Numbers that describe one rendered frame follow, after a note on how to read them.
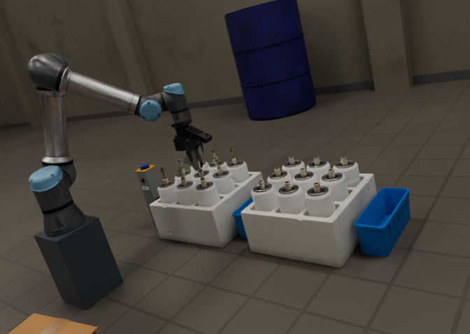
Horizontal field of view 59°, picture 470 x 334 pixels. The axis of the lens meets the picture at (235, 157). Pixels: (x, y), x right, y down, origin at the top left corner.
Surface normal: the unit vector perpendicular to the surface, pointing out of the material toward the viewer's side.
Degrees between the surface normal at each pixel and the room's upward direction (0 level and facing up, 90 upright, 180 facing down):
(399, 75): 90
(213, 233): 90
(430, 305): 0
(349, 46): 90
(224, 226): 90
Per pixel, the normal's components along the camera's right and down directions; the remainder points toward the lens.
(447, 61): -0.59, 0.38
